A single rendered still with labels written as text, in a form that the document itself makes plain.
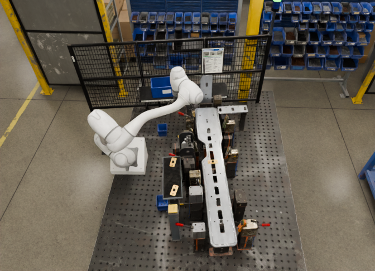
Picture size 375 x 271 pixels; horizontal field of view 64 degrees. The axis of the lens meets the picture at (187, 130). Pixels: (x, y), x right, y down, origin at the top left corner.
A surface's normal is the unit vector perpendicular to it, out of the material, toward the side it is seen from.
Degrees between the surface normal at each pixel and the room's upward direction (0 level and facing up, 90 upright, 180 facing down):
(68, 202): 0
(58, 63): 91
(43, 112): 0
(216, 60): 90
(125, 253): 0
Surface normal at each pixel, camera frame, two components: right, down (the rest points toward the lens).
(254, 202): -0.02, -0.68
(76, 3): -0.07, 0.74
